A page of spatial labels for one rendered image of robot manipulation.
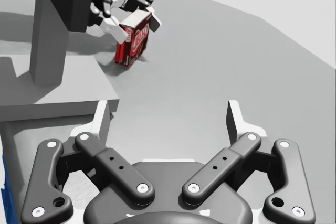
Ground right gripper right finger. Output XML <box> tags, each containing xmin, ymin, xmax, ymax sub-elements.
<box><xmin>181</xmin><ymin>100</ymin><xmax>317</xmax><ymax>223</ymax></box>

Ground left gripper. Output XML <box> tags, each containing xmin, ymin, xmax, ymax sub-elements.
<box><xmin>88</xmin><ymin>0</ymin><xmax>161</xmax><ymax>44</ymax></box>

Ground grey stand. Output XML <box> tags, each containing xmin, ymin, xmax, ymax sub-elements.
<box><xmin>0</xmin><ymin>0</ymin><xmax>120</xmax><ymax>124</ymax></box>

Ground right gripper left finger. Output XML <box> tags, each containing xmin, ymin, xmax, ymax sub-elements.
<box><xmin>20</xmin><ymin>100</ymin><xmax>155</xmax><ymax>224</ymax></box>

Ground red carton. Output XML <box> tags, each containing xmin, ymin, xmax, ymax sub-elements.
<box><xmin>114</xmin><ymin>9</ymin><xmax>153</xmax><ymax>68</ymax></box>

